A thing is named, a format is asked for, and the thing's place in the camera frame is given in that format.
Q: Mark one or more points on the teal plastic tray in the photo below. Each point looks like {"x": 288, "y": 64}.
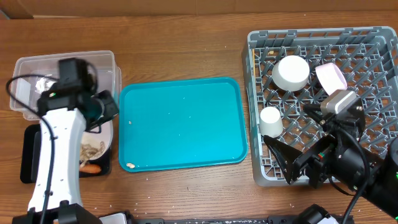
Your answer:
{"x": 181, "y": 124}

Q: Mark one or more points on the peanut shell on tray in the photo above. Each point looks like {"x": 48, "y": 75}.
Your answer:
{"x": 131, "y": 166}

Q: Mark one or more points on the white bowl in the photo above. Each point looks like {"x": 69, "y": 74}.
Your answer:
{"x": 291, "y": 73}

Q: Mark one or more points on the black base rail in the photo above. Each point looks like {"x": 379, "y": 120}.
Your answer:
{"x": 312, "y": 214}

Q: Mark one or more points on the clear plastic bin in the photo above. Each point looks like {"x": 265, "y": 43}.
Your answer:
{"x": 46, "y": 66}

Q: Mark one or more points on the large white plate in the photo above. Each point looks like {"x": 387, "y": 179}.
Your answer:
{"x": 94, "y": 145}

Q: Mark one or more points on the orange carrot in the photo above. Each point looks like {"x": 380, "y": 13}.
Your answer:
{"x": 90, "y": 169}

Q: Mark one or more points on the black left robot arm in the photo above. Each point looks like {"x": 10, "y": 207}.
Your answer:
{"x": 56, "y": 196}

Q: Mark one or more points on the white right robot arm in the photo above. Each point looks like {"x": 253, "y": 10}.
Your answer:
{"x": 380, "y": 187}

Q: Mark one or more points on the black bin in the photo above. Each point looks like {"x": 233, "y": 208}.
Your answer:
{"x": 31, "y": 154}

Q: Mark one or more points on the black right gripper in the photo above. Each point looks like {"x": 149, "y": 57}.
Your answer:
{"x": 329, "y": 160}

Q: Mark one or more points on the white cup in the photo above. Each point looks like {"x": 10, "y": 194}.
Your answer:
{"x": 270, "y": 122}

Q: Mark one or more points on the wooden chopstick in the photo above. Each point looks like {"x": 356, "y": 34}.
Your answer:
{"x": 254, "y": 62}

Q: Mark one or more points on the grey dish rack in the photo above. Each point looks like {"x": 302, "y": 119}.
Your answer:
{"x": 367, "y": 57}

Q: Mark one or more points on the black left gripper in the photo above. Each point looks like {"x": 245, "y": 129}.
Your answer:
{"x": 111, "y": 108}

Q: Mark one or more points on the white tissue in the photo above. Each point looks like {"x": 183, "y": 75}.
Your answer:
{"x": 43, "y": 84}

